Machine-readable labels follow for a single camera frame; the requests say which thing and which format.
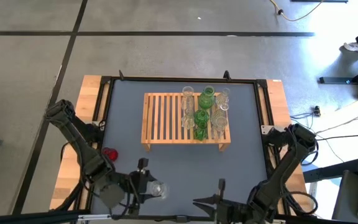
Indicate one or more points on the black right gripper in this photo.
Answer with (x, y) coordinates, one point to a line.
(233, 214)

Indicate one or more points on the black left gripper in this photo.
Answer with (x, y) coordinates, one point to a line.
(137, 188)

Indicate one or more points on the wide clear glass vase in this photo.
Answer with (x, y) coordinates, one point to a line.
(158, 189)

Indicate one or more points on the red glass vase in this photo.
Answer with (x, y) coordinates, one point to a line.
(112, 154)

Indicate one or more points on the small green glass vase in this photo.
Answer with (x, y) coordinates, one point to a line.
(200, 133)

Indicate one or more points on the round green glass vase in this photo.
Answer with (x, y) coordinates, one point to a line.
(201, 117)

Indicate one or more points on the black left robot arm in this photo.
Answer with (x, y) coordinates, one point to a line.
(82, 146)

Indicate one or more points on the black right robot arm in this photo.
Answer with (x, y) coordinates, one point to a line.
(291, 165)

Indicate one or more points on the wooden slatted shelf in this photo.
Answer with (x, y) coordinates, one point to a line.
(163, 142)

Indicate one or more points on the grey table mat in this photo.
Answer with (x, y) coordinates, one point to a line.
(182, 174)

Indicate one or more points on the large green glass vase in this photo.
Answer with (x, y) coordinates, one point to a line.
(206, 101)

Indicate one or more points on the black beam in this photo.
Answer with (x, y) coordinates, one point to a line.
(26, 217)

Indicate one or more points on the dark office desk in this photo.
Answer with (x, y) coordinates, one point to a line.
(346, 196)

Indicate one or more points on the black plug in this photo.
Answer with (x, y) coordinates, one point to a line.
(317, 111)

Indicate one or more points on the black desk leg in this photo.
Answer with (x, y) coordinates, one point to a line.
(346, 81)

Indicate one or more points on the person's shoe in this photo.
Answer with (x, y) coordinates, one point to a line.
(355, 48)

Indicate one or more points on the white metal bracket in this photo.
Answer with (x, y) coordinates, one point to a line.
(265, 128)

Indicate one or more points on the black metal table frame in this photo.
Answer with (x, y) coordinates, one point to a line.
(182, 79)

